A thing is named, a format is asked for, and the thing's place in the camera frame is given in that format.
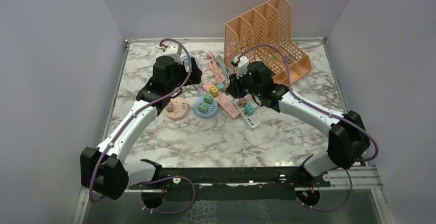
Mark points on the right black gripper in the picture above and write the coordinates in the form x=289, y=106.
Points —
x=234, y=87

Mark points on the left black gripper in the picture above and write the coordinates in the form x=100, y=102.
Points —
x=195, y=77

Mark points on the yellow plug adapter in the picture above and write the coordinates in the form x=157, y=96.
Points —
x=214, y=91

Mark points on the dark green plug adapter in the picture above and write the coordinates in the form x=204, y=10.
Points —
x=208, y=98

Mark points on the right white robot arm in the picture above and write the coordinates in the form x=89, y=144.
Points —
x=345, y=132

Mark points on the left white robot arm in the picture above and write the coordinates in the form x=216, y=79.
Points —
x=102, y=168

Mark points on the pink round power strip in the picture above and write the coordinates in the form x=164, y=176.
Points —
x=180, y=109

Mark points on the blue round power strip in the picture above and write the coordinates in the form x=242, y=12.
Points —
x=213, y=108

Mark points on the white power strip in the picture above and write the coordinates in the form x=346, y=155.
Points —
x=251, y=120

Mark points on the orange mesh file organizer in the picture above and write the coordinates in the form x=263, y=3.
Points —
x=269, y=24

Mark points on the black mounting rail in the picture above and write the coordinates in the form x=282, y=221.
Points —
x=224, y=183

